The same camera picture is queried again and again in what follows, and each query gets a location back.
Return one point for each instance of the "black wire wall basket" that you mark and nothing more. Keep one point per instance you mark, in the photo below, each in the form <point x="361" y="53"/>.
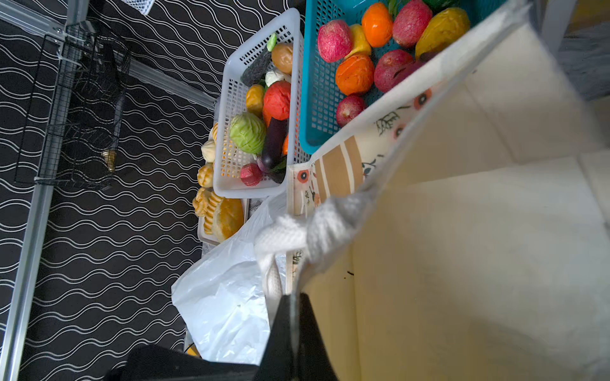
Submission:
<point x="73" y="121"/>

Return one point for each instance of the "orange fruit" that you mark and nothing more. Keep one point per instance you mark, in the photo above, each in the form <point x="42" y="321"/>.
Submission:
<point x="355" y="75"/>

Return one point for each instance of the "round bread bun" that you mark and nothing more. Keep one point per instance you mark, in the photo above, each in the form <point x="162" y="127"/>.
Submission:
<point x="205" y="176"/>

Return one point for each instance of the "white plastic grocery bag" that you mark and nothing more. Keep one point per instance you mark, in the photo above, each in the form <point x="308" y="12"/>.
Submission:
<point x="221" y="298"/>

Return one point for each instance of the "yellow mango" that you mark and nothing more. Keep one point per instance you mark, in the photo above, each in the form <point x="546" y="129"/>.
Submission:
<point x="443" y="30"/>

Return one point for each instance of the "dark purple eggplant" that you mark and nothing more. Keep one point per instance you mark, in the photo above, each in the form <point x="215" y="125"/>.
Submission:
<point x="272" y="152"/>

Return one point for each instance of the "white wire wall basket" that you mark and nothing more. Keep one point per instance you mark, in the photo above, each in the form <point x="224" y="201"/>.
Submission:
<point x="142" y="6"/>

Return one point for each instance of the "teal plastic fruit basket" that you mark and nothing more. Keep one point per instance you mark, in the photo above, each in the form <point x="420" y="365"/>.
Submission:
<point x="320" y="94"/>

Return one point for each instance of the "cream canvas tote bag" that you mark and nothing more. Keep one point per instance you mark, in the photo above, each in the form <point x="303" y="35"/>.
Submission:
<point x="458" y="229"/>

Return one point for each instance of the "small tangerine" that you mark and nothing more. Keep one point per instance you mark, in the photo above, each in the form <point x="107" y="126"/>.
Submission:
<point x="377" y="25"/>

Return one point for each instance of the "bread tray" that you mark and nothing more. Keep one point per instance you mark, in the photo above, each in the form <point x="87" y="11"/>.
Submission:
<point x="219" y="217"/>

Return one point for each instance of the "white plastic vegetable basket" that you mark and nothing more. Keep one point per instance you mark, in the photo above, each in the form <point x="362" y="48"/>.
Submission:
<point x="259" y="112"/>

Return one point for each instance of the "green cabbage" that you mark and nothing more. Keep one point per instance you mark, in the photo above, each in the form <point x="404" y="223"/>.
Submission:
<point x="248" y="132"/>

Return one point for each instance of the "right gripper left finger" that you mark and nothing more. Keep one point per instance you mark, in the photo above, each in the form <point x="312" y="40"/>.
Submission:
<point x="281" y="358"/>

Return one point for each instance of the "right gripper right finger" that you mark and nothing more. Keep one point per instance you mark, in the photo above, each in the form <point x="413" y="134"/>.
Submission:
<point x="312" y="360"/>

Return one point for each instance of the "red apple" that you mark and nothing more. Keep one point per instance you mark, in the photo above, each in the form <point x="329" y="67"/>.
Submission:
<point x="334" y="41"/>

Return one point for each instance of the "brown potato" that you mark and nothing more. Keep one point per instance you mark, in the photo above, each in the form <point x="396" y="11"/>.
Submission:
<point x="282" y="57"/>

